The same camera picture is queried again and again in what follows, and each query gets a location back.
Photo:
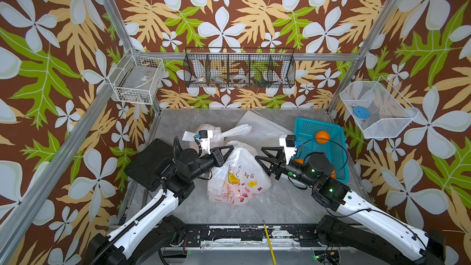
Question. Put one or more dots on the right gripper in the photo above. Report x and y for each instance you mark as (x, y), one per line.
(280, 167)

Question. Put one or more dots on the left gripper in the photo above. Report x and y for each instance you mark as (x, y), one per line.
(214, 153)

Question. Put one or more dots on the printed white plastic bag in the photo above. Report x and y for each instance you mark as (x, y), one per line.
(218, 135)

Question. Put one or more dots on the teal plastic basket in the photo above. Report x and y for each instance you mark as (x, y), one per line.
(335, 149)

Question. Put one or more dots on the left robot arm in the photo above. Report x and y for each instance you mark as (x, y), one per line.
(170, 171)

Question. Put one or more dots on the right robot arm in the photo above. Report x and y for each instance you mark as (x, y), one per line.
(352, 221)

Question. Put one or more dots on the black box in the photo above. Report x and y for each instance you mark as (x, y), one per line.
(150, 164)

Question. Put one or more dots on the blue object in basket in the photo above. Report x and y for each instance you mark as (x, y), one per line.
(361, 112)

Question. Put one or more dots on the yellow stick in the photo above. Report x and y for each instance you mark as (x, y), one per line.
(274, 262)

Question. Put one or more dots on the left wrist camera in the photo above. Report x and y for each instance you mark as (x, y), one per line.
(202, 139)

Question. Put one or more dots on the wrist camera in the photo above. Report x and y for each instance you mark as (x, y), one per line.
(202, 139)
(289, 144)

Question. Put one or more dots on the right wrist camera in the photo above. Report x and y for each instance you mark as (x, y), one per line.
(289, 144)

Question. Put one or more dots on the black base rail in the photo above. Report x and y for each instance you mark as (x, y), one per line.
(306, 235)

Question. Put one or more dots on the black wire basket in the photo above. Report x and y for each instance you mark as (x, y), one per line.
(239, 67)

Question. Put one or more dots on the white wire basket left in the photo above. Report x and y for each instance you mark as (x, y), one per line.
(136, 78)

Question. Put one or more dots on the white wire basket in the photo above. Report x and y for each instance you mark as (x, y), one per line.
(390, 112)
(136, 78)

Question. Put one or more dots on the white wire basket right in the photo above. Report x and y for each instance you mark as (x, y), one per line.
(390, 112)

